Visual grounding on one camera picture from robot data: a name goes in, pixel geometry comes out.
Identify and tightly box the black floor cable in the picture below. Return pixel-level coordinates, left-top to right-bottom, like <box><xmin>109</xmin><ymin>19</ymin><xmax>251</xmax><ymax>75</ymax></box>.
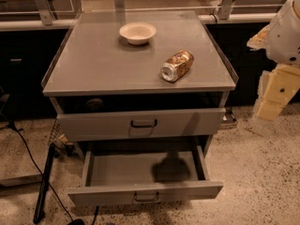
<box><xmin>8</xmin><ymin>122</ymin><xmax>76</xmax><ymax>222</ymax></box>

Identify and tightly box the wire basket with items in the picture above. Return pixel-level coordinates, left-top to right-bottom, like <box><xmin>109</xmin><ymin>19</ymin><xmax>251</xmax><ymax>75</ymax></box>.
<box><xmin>49</xmin><ymin>120</ymin><xmax>75</xmax><ymax>157</ymax></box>

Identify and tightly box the grey drawer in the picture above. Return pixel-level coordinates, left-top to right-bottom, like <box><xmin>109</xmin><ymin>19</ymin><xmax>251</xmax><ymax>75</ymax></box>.
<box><xmin>57</xmin><ymin>93</ymin><xmax>226</xmax><ymax>142</ymax></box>
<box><xmin>67</xmin><ymin>148</ymin><xmax>223</xmax><ymax>206</ymax></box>

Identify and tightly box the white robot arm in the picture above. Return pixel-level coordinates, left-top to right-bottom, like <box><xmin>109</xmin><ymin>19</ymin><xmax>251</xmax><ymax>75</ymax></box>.
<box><xmin>247</xmin><ymin>0</ymin><xmax>300</xmax><ymax>123</ymax></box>

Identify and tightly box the grey top drawer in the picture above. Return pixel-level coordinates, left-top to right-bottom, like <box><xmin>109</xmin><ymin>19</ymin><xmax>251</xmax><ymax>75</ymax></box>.
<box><xmin>57</xmin><ymin>93</ymin><xmax>226</xmax><ymax>142</ymax></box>

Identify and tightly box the white paper bowl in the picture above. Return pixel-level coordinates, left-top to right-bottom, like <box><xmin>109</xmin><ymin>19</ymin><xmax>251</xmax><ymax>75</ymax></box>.
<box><xmin>119</xmin><ymin>22</ymin><xmax>157</xmax><ymax>45</ymax></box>

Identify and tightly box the black floor bar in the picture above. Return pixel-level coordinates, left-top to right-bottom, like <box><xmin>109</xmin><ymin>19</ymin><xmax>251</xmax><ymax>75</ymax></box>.
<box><xmin>33</xmin><ymin>143</ymin><xmax>55</xmax><ymax>224</ymax></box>

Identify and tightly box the crushed golden soda can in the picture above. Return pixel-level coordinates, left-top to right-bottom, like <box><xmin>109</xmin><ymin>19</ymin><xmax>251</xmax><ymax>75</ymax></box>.
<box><xmin>160</xmin><ymin>51</ymin><xmax>194</xmax><ymax>83</ymax></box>

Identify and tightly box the grey drawer cabinet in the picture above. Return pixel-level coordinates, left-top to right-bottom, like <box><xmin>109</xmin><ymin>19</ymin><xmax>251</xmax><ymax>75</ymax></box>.
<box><xmin>43</xmin><ymin>11</ymin><xmax>237</xmax><ymax>151</ymax></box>

